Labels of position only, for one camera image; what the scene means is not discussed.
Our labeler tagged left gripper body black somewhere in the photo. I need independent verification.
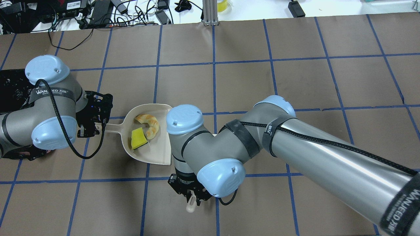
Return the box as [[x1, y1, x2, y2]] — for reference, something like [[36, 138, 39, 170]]
[[76, 92, 114, 138]]

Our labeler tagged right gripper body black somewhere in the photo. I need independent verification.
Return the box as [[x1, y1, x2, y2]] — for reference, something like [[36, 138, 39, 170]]
[[168, 169, 213, 206]]

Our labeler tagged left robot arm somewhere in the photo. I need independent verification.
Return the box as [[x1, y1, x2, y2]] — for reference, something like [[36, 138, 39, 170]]
[[1, 55, 114, 160]]

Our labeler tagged black power adapter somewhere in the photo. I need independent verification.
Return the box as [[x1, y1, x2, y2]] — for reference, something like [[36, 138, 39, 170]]
[[87, 0, 112, 29]]

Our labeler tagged black power brick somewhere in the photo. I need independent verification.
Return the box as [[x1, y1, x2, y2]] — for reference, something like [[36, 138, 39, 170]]
[[288, 0, 305, 18]]

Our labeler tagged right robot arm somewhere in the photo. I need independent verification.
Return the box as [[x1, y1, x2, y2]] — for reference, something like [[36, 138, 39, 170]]
[[166, 95, 419, 236]]

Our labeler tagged bin with black bag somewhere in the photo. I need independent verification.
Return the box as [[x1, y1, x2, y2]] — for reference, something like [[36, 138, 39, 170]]
[[0, 69, 34, 115]]

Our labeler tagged aluminium frame post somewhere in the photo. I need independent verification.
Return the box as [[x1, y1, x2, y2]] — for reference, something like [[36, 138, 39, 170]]
[[202, 0, 219, 26]]

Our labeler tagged beige plastic dustpan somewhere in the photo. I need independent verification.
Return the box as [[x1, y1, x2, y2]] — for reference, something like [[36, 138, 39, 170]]
[[105, 104, 172, 166]]

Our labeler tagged yellow tape roll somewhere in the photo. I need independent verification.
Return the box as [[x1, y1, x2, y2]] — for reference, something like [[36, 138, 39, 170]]
[[217, 0, 232, 12]]

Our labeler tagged beige hand brush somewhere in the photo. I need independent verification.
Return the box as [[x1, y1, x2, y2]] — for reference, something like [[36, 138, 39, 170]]
[[186, 194, 198, 213]]

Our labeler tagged yellow sponge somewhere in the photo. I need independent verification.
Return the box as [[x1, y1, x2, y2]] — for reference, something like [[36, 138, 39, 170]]
[[131, 127, 148, 150]]

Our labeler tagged croissant bread piece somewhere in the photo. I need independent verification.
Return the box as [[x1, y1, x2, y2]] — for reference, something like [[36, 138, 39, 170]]
[[135, 114, 159, 140]]

